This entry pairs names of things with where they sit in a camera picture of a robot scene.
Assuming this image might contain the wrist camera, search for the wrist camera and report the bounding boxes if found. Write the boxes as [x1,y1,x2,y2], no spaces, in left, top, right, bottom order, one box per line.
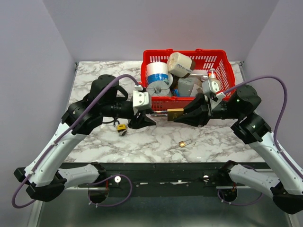
[132,90,152,114]
[202,79,221,102]

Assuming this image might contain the silver can top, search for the silver can top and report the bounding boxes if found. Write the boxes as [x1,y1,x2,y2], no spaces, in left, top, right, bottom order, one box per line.
[200,75,209,82]

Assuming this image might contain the grey roll front left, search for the grey roll front left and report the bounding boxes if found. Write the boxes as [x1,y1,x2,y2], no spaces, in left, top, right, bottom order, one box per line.
[146,81,172,97]

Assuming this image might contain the beige wrapped paper roll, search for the beige wrapped paper roll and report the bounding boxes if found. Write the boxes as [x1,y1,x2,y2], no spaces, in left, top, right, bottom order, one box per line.
[167,52,196,78]

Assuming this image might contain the purple cable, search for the purple cable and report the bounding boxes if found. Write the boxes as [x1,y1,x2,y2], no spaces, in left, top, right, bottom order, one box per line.
[216,75,303,180]
[11,74,145,209]

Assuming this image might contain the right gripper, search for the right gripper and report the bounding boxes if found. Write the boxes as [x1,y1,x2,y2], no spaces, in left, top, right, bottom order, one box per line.
[173,92,242,127]

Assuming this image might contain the large brass padlock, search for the large brass padlock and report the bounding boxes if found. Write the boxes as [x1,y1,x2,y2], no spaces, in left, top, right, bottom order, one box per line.
[151,108,185,122]

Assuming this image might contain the grey roll centre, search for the grey roll centre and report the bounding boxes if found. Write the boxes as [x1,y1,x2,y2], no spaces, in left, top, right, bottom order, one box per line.
[178,78,195,97]

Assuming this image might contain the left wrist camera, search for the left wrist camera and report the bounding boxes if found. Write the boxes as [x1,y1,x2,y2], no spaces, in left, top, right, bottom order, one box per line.
[132,90,152,114]

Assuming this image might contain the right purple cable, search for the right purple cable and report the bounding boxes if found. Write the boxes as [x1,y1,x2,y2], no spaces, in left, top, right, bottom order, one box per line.
[216,75,303,180]

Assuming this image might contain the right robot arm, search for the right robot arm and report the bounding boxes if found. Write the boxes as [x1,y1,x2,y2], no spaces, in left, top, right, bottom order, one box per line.
[173,85,303,214]

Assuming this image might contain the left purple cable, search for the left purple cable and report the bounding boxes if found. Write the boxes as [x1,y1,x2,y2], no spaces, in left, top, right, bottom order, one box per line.
[11,74,145,209]

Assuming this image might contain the yellow black padlock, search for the yellow black padlock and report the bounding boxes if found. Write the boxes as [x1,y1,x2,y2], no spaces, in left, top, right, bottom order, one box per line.
[113,119,127,136]

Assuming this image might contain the white blue paper roll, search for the white blue paper roll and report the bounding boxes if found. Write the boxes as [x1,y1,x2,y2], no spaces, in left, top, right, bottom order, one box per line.
[146,62,169,85]

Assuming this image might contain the grey roll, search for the grey roll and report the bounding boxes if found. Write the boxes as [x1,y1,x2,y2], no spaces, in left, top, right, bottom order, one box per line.
[178,78,195,97]
[146,81,172,97]

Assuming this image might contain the cream pump bottle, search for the cream pump bottle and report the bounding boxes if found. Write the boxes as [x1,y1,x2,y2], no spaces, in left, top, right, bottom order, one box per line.
[208,68,220,84]

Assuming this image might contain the blue Harry's box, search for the blue Harry's box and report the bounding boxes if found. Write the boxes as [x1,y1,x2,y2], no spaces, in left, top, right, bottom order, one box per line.
[172,88,182,97]

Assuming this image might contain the small brass padlock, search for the small brass padlock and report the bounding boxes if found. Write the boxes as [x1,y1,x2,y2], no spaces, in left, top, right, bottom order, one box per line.
[178,139,192,148]

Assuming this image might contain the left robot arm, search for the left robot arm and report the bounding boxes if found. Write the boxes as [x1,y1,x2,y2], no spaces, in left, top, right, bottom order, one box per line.
[14,74,156,202]

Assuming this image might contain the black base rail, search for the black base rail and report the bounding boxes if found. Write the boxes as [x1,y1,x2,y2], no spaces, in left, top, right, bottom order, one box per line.
[78,162,247,197]

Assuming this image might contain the red plastic basket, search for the red plastic basket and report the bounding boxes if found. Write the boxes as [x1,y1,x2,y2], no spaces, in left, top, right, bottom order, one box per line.
[141,49,235,111]

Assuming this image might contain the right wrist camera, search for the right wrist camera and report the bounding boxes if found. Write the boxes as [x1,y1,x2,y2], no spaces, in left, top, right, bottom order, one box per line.
[202,79,221,102]

